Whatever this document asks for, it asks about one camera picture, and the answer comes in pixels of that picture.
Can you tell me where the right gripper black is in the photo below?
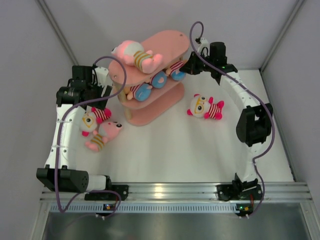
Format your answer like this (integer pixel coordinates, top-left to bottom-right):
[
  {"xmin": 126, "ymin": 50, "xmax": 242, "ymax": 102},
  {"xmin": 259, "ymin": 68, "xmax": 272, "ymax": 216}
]
[{"xmin": 179, "ymin": 51, "xmax": 214, "ymax": 76}]

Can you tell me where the orange-head blue-body plush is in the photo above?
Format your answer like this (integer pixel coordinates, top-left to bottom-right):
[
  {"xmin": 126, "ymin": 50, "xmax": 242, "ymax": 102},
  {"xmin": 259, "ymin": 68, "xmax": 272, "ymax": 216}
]
[{"xmin": 165, "ymin": 60, "xmax": 186, "ymax": 81}]

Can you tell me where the large pink frog plush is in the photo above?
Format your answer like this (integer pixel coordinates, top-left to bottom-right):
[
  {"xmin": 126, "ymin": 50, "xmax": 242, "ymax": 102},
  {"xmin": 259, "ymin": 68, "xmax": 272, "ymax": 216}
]
[{"xmin": 111, "ymin": 40, "xmax": 163, "ymax": 74}]

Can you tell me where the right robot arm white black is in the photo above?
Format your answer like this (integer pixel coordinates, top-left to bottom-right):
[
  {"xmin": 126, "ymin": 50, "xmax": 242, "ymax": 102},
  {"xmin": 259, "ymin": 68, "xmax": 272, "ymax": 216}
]
[{"xmin": 179, "ymin": 37, "xmax": 275, "ymax": 199}]

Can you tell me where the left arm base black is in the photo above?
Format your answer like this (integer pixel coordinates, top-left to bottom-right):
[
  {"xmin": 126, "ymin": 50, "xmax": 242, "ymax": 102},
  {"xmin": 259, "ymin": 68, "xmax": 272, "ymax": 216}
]
[{"xmin": 84, "ymin": 184, "xmax": 129, "ymax": 201}]

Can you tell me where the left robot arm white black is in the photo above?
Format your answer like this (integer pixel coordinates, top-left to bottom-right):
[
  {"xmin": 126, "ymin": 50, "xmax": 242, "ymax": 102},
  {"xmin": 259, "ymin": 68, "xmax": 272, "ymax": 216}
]
[{"xmin": 36, "ymin": 65, "xmax": 113, "ymax": 200}]

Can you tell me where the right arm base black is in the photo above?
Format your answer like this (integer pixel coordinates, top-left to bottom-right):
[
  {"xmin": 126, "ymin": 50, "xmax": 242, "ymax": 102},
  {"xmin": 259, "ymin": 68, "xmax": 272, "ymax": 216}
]
[{"xmin": 216, "ymin": 184, "xmax": 263, "ymax": 202}]

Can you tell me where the blue plush on shelf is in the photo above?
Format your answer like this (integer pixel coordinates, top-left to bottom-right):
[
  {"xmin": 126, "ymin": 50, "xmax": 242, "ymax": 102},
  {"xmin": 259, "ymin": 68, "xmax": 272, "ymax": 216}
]
[
  {"xmin": 149, "ymin": 71, "xmax": 167, "ymax": 89},
  {"xmin": 125, "ymin": 83, "xmax": 153, "ymax": 102}
]

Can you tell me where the pink three-tier shelf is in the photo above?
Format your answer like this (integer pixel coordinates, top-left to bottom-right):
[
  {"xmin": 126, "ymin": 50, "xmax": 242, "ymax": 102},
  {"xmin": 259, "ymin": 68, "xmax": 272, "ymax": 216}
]
[{"xmin": 108, "ymin": 30, "xmax": 190, "ymax": 126}]

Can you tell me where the left white glasses plush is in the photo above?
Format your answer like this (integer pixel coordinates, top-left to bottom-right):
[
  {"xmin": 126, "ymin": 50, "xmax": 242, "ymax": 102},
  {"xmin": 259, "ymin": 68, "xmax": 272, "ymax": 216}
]
[{"xmin": 79, "ymin": 107, "xmax": 112, "ymax": 137}]

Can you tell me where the white glasses plush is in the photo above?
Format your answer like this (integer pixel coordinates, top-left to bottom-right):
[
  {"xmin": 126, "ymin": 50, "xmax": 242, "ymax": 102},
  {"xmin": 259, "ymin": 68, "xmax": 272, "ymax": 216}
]
[
  {"xmin": 187, "ymin": 93, "xmax": 225, "ymax": 120},
  {"xmin": 79, "ymin": 107, "xmax": 112, "ymax": 137}
]

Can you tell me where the right white glasses plush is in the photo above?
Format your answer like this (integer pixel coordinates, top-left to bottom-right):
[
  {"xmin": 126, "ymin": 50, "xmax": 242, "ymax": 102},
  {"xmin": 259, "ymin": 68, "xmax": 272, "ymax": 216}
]
[{"xmin": 187, "ymin": 93, "xmax": 225, "ymax": 120}]

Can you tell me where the small pink frog plush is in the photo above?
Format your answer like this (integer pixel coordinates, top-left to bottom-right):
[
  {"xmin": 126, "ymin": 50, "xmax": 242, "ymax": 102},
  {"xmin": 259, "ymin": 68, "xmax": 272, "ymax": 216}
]
[{"xmin": 84, "ymin": 121, "xmax": 123, "ymax": 152}]

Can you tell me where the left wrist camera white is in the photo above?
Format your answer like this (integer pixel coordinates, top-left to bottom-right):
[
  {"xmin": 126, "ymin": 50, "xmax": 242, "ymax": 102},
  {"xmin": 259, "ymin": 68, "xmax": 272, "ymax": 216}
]
[{"xmin": 93, "ymin": 66, "xmax": 109, "ymax": 87}]

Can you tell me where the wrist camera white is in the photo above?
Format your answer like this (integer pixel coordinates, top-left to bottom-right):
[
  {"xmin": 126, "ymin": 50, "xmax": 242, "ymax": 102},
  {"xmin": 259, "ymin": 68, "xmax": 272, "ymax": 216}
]
[
  {"xmin": 195, "ymin": 37, "xmax": 210, "ymax": 58},
  {"xmin": 93, "ymin": 66, "xmax": 109, "ymax": 87}
]

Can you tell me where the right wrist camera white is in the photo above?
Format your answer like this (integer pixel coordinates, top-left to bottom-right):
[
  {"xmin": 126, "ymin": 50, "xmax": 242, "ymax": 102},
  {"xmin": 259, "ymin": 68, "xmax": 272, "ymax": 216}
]
[{"xmin": 195, "ymin": 37, "xmax": 210, "ymax": 58}]

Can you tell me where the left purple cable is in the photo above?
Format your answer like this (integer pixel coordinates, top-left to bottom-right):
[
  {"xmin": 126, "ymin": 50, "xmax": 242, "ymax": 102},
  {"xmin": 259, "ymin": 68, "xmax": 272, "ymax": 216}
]
[{"xmin": 54, "ymin": 56, "xmax": 127, "ymax": 221}]

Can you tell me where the purple cable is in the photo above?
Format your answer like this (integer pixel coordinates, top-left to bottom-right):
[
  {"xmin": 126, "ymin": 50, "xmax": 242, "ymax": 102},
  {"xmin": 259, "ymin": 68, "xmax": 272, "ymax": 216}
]
[
  {"xmin": 54, "ymin": 56, "xmax": 127, "ymax": 221},
  {"xmin": 189, "ymin": 21, "xmax": 276, "ymax": 221}
]

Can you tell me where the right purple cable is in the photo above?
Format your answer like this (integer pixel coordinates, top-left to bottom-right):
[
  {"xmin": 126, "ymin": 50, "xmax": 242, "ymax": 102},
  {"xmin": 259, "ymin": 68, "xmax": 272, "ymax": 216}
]
[{"xmin": 189, "ymin": 21, "xmax": 276, "ymax": 221}]

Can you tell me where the aluminium mounting rail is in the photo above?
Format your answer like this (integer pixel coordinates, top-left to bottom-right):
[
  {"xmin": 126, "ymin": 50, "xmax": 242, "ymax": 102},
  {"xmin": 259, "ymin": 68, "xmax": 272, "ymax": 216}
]
[{"xmin": 39, "ymin": 181, "xmax": 313, "ymax": 201}]

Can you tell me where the slotted cable duct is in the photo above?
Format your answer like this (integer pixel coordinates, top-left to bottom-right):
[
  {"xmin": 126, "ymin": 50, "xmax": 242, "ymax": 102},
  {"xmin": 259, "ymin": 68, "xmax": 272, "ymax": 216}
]
[{"xmin": 47, "ymin": 201, "xmax": 253, "ymax": 214}]

